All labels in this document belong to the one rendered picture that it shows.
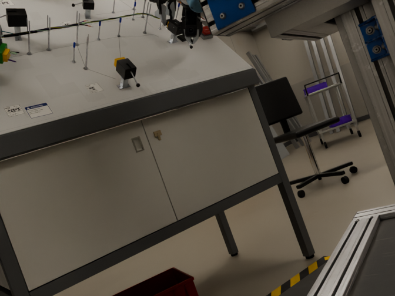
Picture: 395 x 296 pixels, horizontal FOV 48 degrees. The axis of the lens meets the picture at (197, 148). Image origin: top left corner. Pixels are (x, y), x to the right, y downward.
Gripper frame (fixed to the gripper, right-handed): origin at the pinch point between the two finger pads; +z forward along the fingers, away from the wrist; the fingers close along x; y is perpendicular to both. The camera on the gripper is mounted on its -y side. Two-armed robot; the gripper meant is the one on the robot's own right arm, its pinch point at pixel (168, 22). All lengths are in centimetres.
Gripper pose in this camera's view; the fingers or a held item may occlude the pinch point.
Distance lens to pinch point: 196.0
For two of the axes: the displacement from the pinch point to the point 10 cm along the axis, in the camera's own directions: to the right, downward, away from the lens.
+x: -7.1, 3.6, -6.1
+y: -7.0, -2.6, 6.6
